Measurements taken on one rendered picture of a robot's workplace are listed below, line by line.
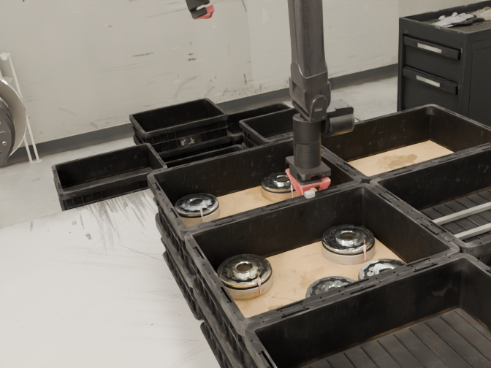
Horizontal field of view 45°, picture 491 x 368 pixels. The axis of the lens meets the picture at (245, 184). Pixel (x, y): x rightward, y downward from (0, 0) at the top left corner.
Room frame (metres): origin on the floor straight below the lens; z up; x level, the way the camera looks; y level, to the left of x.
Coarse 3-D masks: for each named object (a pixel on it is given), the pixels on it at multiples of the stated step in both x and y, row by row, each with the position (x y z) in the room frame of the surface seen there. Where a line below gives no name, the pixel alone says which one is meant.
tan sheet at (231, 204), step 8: (240, 192) 1.28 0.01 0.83; (248, 192) 1.28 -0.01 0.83; (256, 192) 1.28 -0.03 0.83; (224, 200) 1.25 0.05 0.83; (232, 200) 1.25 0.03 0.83; (240, 200) 1.24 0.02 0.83; (248, 200) 1.24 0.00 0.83; (256, 200) 1.23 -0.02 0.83; (264, 200) 1.23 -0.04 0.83; (224, 208) 1.21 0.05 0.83; (232, 208) 1.21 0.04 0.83; (240, 208) 1.20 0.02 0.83; (248, 208) 1.20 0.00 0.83; (224, 216) 1.17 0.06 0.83
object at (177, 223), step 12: (276, 144) 1.33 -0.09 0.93; (216, 156) 1.29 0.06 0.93; (228, 156) 1.29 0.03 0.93; (324, 156) 1.22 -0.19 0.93; (168, 168) 1.25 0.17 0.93; (180, 168) 1.25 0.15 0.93; (336, 168) 1.17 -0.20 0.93; (360, 180) 1.09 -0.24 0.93; (156, 192) 1.13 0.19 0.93; (324, 192) 1.05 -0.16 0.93; (168, 204) 1.07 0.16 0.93; (276, 204) 1.02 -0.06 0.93; (168, 216) 1.05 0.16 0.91; (228, 216) 0.99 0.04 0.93; (240, 216) 0.99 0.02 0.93; (180, 228) 0.97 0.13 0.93; (192, 228) 0.96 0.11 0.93
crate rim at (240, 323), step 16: (336, 192) 1.05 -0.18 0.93; (272, 208) 1.01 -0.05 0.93; (288, 208) 1.01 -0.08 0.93; (400, 208) 0.96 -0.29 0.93; (224, 224) 0.97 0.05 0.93; (416, 224) 0.90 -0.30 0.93; (192, 240) 0.92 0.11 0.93; (448, 240) 0.83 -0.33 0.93; (192, 256) 0.89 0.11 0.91; (432, 256) 0.79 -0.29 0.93; (208, 272) 0.81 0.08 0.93; (384, 272) 0.76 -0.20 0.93; (400, 272) 0.76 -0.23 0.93; (224, 288) 0.76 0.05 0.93; (336, 288) 0.73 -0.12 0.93; (352, 288) 0.73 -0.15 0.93; (224, 304) 0.73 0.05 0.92; (288, 304) 0.71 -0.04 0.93; (304, 304) 0.70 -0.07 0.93; (240, 320) 0.68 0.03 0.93; (256, 320) 0.68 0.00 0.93
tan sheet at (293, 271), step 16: (272, 256) 0.99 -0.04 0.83; (288, 256) 0.98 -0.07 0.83; (304, 256) 0.98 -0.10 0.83; (320, 256) 0.97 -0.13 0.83; (384, 256) 0.95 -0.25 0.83; (288, 272) 0.93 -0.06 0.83; (304, 272) 0.92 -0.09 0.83; (320, 272) 0.92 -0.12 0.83; (336, 272) 0.91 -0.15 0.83; (352, 272) 0.91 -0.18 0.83; (272, 288) 0.88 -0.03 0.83; (288, 288) 0.88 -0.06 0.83; (304, 288) 0.87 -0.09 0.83; (240, 304) 0.85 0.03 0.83; (256, 304) 0.84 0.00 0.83; (272, 304) 0.84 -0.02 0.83
